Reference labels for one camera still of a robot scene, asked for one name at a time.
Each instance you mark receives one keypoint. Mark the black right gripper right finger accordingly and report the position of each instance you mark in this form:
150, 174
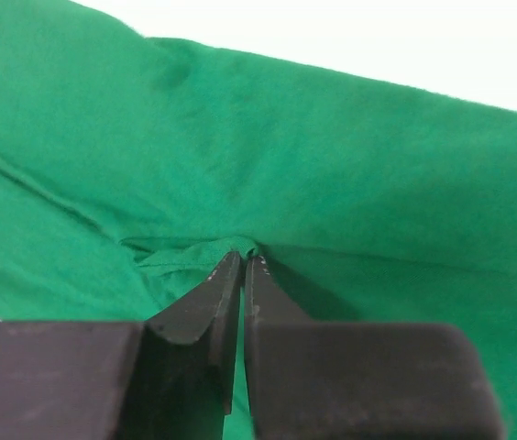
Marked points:
313, 379

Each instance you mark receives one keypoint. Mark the green t shirt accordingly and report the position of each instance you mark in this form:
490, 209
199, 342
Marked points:
130, 165

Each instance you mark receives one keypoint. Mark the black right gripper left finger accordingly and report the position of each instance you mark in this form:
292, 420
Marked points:
169, 377

